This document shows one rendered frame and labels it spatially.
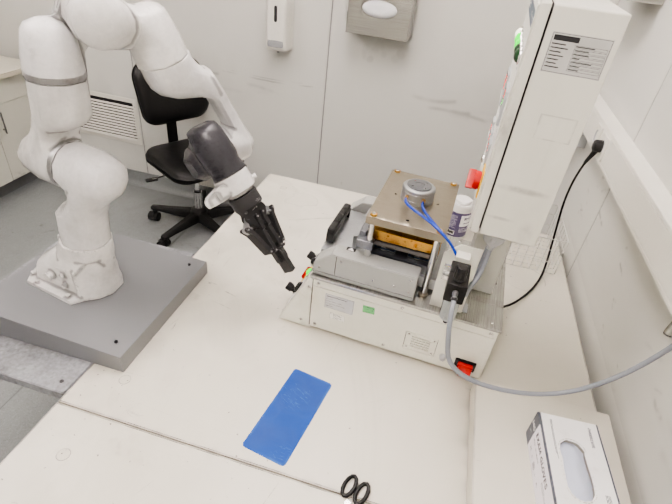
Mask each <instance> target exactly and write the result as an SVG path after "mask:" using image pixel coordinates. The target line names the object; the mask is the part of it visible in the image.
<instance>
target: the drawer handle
mask: <svg viewBox="0 0 672 504"><path fill-rule="evenodd" d="M350 213H351V205H350V204H348V203H345V204H344V205H343V207H342V208H341V210H340V211H339V213H338V214H337V216H336V217H335V219H334V220H333V221H332V223H331V224H330V226H329V227H328V229H327V234H326V241H327V242H330V243H333V242H334V238H335V234H336V233H337V231H338V229H339V228H340V226H341V225H342V223H343V222H344V220H345V219H346V217H347V218H349V217H350Z"/></svg>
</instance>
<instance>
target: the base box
mask: <svg viewBox="0 0 672 504"><path fill-rule="evenodd" d="M279 318H283V319H286V320H289V321H292V322H295V323H298V324H301V325H305V326H308V327H310V325H311V326H314V327H317V328H320V329H323V330H327V331H330V332H333V333H336V334H339V335H342V336H346V337H349V338H352V339H355V340H358V341H361V342H365V343H368V344H371V345H374V346H377V347H380V348H384V349H387V350H390V351H393V352H396V353H399V354H403V355H406V356H409V357H412V358H415V359H418V360H422V361H425V362H428V363H431V364H434V365H437V366H441V367H444V368H447V369H450V370H452V369H451V367H450V366H449V364H448V362H447V359H446V355H445V339H446V327H447V323H446V324H445V323H443V320H442V319H441V318H440V317H439V316H438V315H435V314H431V313H428V312H424V311H421V310H418V309H414V308H411V307H407V306H404V305H401V304H397V303H394V302H390V301H387V300H384V299H380V298H377V297H373V296H370V295H367V294H363V293H360V292H356V291H353V290H349V289H346V288H343V287H339V286H336V285H332V284H329V283H326V282H322V281H319V280H315V279H312V278H310V277H309V278H308V279H307V280H306V282H305V283H304V284H303V286H302V287H301V288H300V290H299V291H298V292H297V293H296V295H295V296H294V297H293V299H292V300H291V301H290V303H289V304H288V305H287V306H286V308H285V309H284V310H283V312H282V313H281V315H280V316H279ZM498 334H499V333H496V332H493V331H489V330H486V329H482V328H479V327H476V326H472V325H469V324H465V323H462V322H459V321H455V320H454V321H453V322H452V331H451V345H450V354H451V359H452V361H453V363H454V364H455V366H456V367H457V368H458V369H459V370H460V371H462V372H463V373H465V374H466V375H468V376H472V377H475V378H480V376H481V374H482V372H483V369H484V367H485V365H486V362H487V360H488V358H489V355H490V353H491V351H492V348H493V346H494V343H495V341H496V339H497V336H498Z"/></svg>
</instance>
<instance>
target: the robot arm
mask: <svg viewBox="0 0 672 504"><path fill-rule="evenodd" d="M51 13H52V15H42V16H34V17H31V18H29V19H26V20H24V21H22V23H21V25H20V27H19V57H20V64H21V70H22V76H23V77H24V78H25V83H26V88H27V94H28V99H29V104H30V110H31V128H30V131H29V133H28V135H27V136H26V137H24V138H23V139H22V140H21V143H20V146H19V149H18V151H17V153H18V157H19V159H20V161H21V163H22V165H23V166H24V167H25V168H27V169H28V170H29V171H30V172H32V173H33V174H34V175H35V176H37V177H38V178H40V179H42V180H44V181H47V182H49V183H51V184H54V185H56V186H58V187H61V188H62V189H63V190H64V192H65V194H66V196H67V200H66V201H65V202H63V203H62V204H61V206H60V207H59V208H58V209H57V210H56V212H55V215H56V220H57V225H58V231H59V234H58V235H57V238H58V243H57V244H56V245H55V246H53V247H52V248H50V249H49V250H47V251H46V252H45V253H44V254H43V255H42V256H41V257H40V258H39V259H38V261H37V267H36V268H35V269H34V270H32V271H31V274H30V276H29V278H28V280H27V283H29V284H31V285H33V286H35V287H37V288H39V289H41V290H43V291H45V292H47V293H49V294H50V295H52V296H54V297H56V298H58V299H60V300H62V301H64V302H66V303H68V304H70V305H73V304H76V303H80V302H83V301H88V300H95V299H100V298H103V297H106V296H108V295H111V294H113V293H115V291H116V290H117V289H118V288H119V287H120V286H121V285H122V284H123V283H124V282H123V275H122V272H121V271H120V269H119V265H118V261H117V260H116V256H115V247H114V241H113V236H112V232H111V229H110V217H109V208H110V205H111V202H112V201H113V200H115V199H117V198H118V197H120V196H121V195H122V194H123V192H124V191H125V189H126V186H127V183H128V172H127V168H126V167H125V166H124V164H123V163H122V162H120V161H119V160H118V159H116V158H115V157H113V156H112V155H111V154H109V153H108V152H106V151H103V150H101V149H98V148H96V147H93V146H91V145H88V144H86V143H84V142H83V141H82V138H81V135H80V130H81V126H83V125H84V124H85V123H87V122H88V121H89V120H90V119H91V117H92V115H93V110H92V104H91V97H90V90H89V83H88V77H87V76H88V75H87V66H86V56H85V51H86V50H87V48H88V47H91V48H95V49H98V50H101V51H106V50H129V51H130V52H131V54H132V57H133V59H134V61H135V63H136V65H137V67H138V69H140V70H141V73H142V75H143V77H144V79H145V81H146V82H147V84H148V85H149V87H150V88H151V89H152V90H153V91H155V92H156V93H158V94H159V95H161V96H164V97H170V98H175V99H186V98H199V97H203V98H206V99H207V100H208V102H209V104H210V105H211V107H212V109H213V110H214V112H215V114H216V115H217V117H218V119H219V120H220V125H219V124H218V123H217V122H216V121H214V120H207V121H204V122H202V123H200V124H198V125H196V126H194V127H192V128H191V129H190V130H189V131H188V132H187V134H186V135H187V138H188V140H189V146H188V148H187V149H186V150H185V152H184V159H183V162H184V164H185V166H186V167H187V169H188V170H189V172H190V173H191V175H192V176H193V177H194V178H196V179H200V180H203V181H207V180H210V179H213V182H214V183H213V184H214V185H215V188H214V189H213V190H212V191H211V192H210V193H209V194H208V196H207V197H206V198H205V200H204V203H205V206H206V207H207V208H208V209H211V208H213V207H215V206H217V205H219V204H220V203H222V202H224V201H226V200H227V199H229V198H230V200H229V203H230V205H231V207H232V208H233V210H234V211H235V213H236V214H238V215H240V217H241V220H242V222H243V224H244V225H243V229H241V230H240V233H241V234H242V235H244V236H246V237H247V238H248V239H249V240H250V241H251V242H252V243H253V244H254V245H255V246H256V247H257V248H258V249H259V250H260V251H261V252H262V253H263V254H264V255H265V256H266V255H270V254H271V255H272V256H273V258H274V259H275V261H276V262H277V263H278V264H279V265H280V267H281V268H282V270H283V271H284V273H288V272H293V270H294V269H295V266H294V265H293V263H292V262H291V260H290V258H289V257H288V253H287V252H286V250H285V249H284V247H283V246H285V242H284V243H283V241H284V240H285V237H284V234H283V232H282V229H281V227H280V224H279V222H278V219H277V217H276V214H275V210H274V205H272V204H271V205H265V204H264V203H263V202H262V201H261V200H262V197H261V195H260V193H259V192H258V190H257V188H256V187H255V186H252V185H253V184H254V182H255V180H254V178H256V177H257V176H256V174H255V173H253V174H252V175H251V174H250V172H249V170H248V169H247V167H246V164H245V163H244V162H243V161H242V160H244V159H246V158H248V157H250V156H251V153H252V150H253V146H254V141H253V138H252V135H251V134H250V133H249V131H248V130H247V128H246V127H245V125H244V124H243V122H242V121H241V119H240V118H239V116H238V114H237V112H236V111H235V109H234V107H233V105H232V104H231V102H230V100H229V98H228V97H227V95H226V93H225V91H224V90H223V88H222V86H221V85H220V83H219V81H218V80H217V78H216V77H215V76H214V74H213V73H212V71H211V70H210V69H209V68H208V67H206V66H204V65H199V64H198V63H197V62H196V61H195V60H194V59H193V58H192V56H191V54H190V52H189V50H188V49H186V46H185V44H184V41H183V39H182V37H181V34H180V32H179V30H178V29H177V27H176V25H175V24H174V22H173V21H172V19H171V17H170V16H169V14H168V12H167V11H166V9H165V8H164V7H163V6H162V5H160V4H159V3H157V2H153V1H147V0H146V1H142V2H137V3H133V4H129V3H126V2H125V1H124V0H55V1H54V4H53V8H52V11H51ZM279 236H280V237H279Z"/></svg>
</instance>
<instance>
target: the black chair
mask: <svg viewBox="0 0 672 504"><path fill-rule="evenodd" d="M131 77H132V82H133V86H134V90H135V93H136V97H137V100H138V104H139V108H140V111H141V114H142V117H143V119H144V120H145V121H146V122H147V123H149V124H151V125H163V124H166V126H167V134H168V143H165V144H160V145H156V146H152V147H150V148H149V149H148V150H147V152H146V154H145V156H146V161H147V162H148V163H149V164H150V165H151V166H153V167H154V168H155V169H157V170H158V171H159V172H161V173H162V174H163V176H159V177H154V178H149V179H145V181H146V182H147V183H148V182H153V181H158V179H159V178H162V177H165V176H166V177H167V178H168V179H170V180H171V181H173V182H175V183H177V184H181V185H192V184H195V189H194V191H193V195H194V206H193V207H183V206H168V205H156V204H153V205H152V206H151V210H153V211H149V213H148V219H150V220H155V221H159V220H160V219H161V213H160V212H164V213H168V214H172V215H176V216H179V217H183V219H182V220H181V221H180V222H178V223H177V224H176V225H174V226H173V227H172V228H170V229H169V230H168V231H166V232H165V233H164V234H162V235H161V238H160V239H159V240H158V242H157V245H161V246H165V247H167V246H169V245H170V244H171V240H170V239H169V238H170V237H172V236H174V235H176V234H178V233H180V232H181V231H183V230H185V229H187V228H189V227H191V226H193V225H196V224H198V223H201V224H202V225H204V226H206V227H207V228H209V229H210V230H212V231H213V232H216V231H217V230H218V229H219V228H220V227H221V226H220V225H219V224H218V223H216V222H215V221H214V220H213V218H217V217H221V216H225V215H229V214H233V213H234V212H235V211H234V210H233V208H232V207H231V206H225V207H213V208H211V209H208V208H207V207H206V206H205V203H204V200H205V198H206V197H207V196H206V190H201V189H200V185H199V182H203V180H200V179H196V178H194V177H193V176H192V175H191V173H190V172H189V170H188V169H187V167H186V166H185V164H184V162H183V159H184V152H185V150H186V149H187V148H188V146H189V140H188V138H187V139H183V140H178V134H177V124H176V122H177V121H181V120H186V119H191V118H195V117H199V116H201V115H203V114H204V113H205V112H206V110H207V108H208V105H209V102H208V100H207V99H206V98H203V97H199V98H186V99H175V98H170V97H164V96H161V95H159V94H158V93H156V92H155V91H153V90H152V89H151V88H150V87H149V85H148V84H147V82H146V81H145V79H144V77H143V75H142V73H141V70H140V69H138V67H137V65H136V64H135V65H134V67H133V69H132V73H131ZM158 211H160V212H158Z"/></svg>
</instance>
